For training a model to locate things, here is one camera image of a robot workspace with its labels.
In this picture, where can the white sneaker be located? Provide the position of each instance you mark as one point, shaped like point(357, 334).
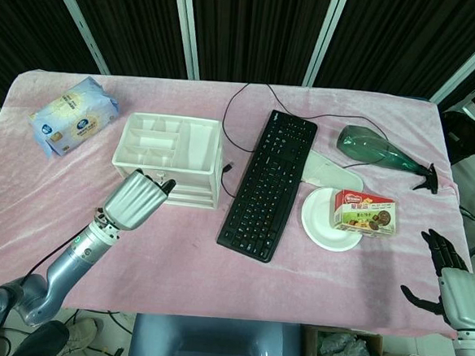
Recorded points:
point(82, 330)

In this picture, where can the blue tissue pack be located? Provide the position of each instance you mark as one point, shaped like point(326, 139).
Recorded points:
point(72, 117)

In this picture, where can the black round stool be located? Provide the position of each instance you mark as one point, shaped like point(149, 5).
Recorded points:
point(462, 134)

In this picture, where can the pink velvet tablecloth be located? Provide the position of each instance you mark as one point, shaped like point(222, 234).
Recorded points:
point(216, 241)

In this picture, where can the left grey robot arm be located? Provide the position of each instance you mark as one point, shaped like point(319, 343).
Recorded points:
point(47, 272)

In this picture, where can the cardboard box with trash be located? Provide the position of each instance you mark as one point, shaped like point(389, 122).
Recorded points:
point(347, 354)

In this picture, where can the black computer keyboard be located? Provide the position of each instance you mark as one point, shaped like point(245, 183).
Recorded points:
point(267, 186)

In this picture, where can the green spray bottle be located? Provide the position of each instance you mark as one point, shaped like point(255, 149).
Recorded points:
point(375, 153)

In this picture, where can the red green biscuit box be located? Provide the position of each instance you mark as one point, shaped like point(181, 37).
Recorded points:
point(363, 215)

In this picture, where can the white plastic drawer organizer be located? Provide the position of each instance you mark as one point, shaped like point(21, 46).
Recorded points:
point(169, 157)

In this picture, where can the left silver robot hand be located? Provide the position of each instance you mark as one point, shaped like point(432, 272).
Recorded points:
point(132, 201)

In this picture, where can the white paper plate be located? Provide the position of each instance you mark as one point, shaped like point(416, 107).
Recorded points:
point(324, 222)

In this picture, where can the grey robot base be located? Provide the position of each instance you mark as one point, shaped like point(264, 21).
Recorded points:
point(215, 343)

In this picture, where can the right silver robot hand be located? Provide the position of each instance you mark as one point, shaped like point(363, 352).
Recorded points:
point(454, 284)

